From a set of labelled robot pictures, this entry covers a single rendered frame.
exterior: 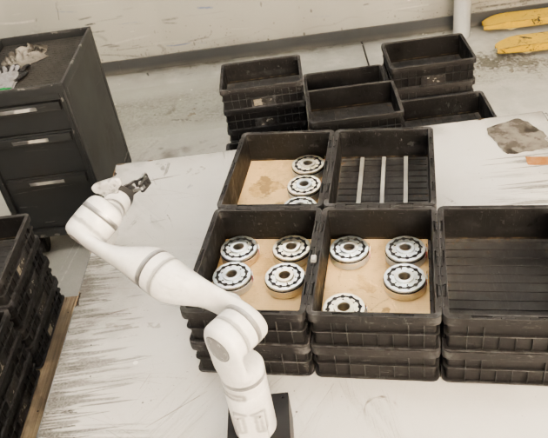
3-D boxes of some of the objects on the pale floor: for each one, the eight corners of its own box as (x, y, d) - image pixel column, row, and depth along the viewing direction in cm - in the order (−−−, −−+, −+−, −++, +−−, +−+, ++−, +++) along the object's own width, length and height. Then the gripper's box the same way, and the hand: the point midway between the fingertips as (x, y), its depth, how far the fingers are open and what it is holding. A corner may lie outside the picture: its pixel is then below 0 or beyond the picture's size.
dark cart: (121, 249, 330) (62, 82, 276) (31, 260, 333) (-44, 96, 278) (137, 180, 378) (90, 25, 323) (59, 189, 381) (-1, 38, 326)
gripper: (100, 220, 196) (116, 195, 209) (145, 207, 192) (159, 182, 206) (88, 198, 193) (105, 175, 206) (134, 184, 189) (149, 161, 202)
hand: (131, 180), depth 205 cm, fingers open, 9 cm apart
